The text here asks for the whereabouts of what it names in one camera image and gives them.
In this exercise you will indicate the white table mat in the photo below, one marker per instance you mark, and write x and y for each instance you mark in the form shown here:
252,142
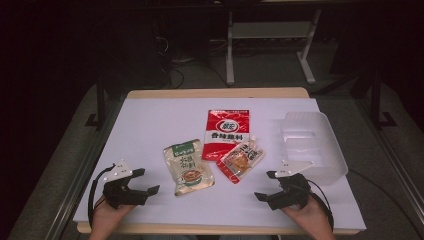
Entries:
150,133

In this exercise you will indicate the white metal desk frame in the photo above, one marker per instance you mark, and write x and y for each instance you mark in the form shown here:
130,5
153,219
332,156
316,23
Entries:
266,30

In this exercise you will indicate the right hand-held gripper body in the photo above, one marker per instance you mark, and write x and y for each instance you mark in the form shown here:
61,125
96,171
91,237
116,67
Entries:
291,191

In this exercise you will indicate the green and beige sauce pouch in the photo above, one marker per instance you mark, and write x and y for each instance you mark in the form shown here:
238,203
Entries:
187,166

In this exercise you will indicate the person's left hand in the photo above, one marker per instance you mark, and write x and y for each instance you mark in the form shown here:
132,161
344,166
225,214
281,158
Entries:
108,215

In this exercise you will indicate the person's right hand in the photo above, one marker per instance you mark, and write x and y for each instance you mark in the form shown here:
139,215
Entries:
308,216

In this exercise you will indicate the aluminium rail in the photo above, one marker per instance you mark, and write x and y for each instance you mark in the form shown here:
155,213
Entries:
396,166
78,180

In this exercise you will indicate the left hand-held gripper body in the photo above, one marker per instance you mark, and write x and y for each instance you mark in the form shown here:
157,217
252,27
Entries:
123,195

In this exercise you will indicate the small spouted sauce pouch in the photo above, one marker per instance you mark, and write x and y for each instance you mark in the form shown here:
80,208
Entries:
240,161

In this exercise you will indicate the clear plastic container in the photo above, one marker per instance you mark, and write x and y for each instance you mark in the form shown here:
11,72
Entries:
316,143

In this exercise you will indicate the red and white seasoning pouch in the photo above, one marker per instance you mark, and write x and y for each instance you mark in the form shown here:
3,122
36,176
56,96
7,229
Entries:
226,133

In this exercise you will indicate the black metal stand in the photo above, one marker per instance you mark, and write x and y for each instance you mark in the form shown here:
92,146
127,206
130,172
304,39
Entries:
101,106
376,106

